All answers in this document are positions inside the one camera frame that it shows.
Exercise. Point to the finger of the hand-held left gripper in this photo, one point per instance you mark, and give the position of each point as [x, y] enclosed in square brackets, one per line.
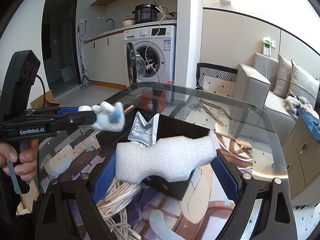
[70, 109]
[80, 119]

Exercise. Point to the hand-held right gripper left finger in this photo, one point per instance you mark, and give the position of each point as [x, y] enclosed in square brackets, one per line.
[102, 182]

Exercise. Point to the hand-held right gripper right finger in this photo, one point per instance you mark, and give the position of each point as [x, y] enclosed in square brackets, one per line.
[226, 177]

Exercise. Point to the white plush toy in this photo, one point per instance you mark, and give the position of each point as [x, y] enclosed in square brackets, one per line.
[110, 120]

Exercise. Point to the large green white foil packet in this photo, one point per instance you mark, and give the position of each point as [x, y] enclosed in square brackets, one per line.
[140, 130]

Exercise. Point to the white foam piece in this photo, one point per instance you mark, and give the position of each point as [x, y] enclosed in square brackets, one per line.
[165, 157]

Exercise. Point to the black cardboard box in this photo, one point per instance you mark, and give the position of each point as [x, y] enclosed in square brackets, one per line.
[175, 130]

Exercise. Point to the person's left hand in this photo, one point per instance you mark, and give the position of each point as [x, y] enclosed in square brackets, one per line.
[27, 160]

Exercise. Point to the brown cardboard box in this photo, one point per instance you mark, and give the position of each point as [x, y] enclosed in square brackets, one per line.
[47, 101]

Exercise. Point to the grey bucket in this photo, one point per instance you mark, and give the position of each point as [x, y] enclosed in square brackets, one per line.
[67, 73]

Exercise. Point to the floor mop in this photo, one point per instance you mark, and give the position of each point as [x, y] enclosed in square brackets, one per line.
[82, 75]

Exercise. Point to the white kitchen counter cabinet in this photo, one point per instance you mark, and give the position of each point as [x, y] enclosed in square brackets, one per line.
[105, 60]

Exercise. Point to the red box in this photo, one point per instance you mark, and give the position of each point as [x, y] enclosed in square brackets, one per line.
[153, 100]

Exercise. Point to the grey side cabinet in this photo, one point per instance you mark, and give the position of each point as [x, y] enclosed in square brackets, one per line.
[302, 170]

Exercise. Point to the beige sofa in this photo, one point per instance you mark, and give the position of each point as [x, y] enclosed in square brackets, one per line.
[257, 90]

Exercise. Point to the kitchen faucet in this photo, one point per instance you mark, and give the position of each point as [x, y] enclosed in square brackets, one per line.
[110, 20]

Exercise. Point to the blue patterned plastic bag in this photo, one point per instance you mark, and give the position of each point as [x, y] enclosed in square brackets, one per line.
[310, 122]

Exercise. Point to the grey furry cloth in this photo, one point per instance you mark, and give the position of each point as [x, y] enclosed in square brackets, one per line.
[296, 105]

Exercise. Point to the white washing machine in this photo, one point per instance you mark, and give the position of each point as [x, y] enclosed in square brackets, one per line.
[165, 62]

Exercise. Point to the black white patterned chair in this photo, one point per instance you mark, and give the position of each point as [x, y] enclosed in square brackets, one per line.
[217, 73]

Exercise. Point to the white bowl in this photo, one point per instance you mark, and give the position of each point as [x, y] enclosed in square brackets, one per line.
[128, 23]

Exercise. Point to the beige cushion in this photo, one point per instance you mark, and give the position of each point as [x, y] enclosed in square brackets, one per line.
[282, 77]

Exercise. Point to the grey cushion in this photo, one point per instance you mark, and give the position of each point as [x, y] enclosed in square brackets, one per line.
[303, 85]

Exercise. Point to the black pressure cooker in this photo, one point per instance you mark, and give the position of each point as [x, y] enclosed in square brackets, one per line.
[146, 13]

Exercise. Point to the white wall intercom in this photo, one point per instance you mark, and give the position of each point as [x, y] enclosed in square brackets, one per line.
[268, 47]

